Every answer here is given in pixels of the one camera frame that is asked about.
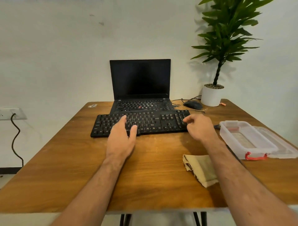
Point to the clear plastic box lid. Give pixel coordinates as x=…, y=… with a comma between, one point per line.
x=279, y=145

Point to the white wall socket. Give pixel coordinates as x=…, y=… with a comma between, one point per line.
x=9, y=113

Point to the black metal table leg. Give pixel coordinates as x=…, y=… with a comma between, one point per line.
x=125, y=220
x=200, y=219

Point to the small orange cap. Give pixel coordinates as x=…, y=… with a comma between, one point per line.
x=223, y=104

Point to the person's left hand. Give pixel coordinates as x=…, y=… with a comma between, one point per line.
x=120, y=142

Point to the beige folded cloth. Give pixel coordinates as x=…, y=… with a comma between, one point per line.
x=202, y=168

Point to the person's right forearm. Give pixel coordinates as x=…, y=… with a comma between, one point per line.
x=242, y=186

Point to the black keyboard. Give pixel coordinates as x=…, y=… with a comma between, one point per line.
x=149, y=121

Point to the black laptop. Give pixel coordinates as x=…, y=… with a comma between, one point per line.
x=140, y=79

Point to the person's left forearm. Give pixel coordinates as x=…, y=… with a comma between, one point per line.
x=93, y=195

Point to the white plant pot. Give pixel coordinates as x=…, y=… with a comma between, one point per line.
x=211, y=96

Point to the green leafy plant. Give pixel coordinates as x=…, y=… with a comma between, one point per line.
x=224, y=32

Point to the person's right thumb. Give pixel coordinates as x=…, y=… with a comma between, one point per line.
x=190, y=130

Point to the clear plastic storage box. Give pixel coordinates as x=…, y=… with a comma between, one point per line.
x=246, y=139

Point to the person's left thumb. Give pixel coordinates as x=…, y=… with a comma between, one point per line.
x=133, y=134

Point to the black computer mouse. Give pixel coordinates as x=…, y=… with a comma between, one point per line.
x=193, y=105

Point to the person's right hand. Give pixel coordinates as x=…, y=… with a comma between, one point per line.
x=202, y=128

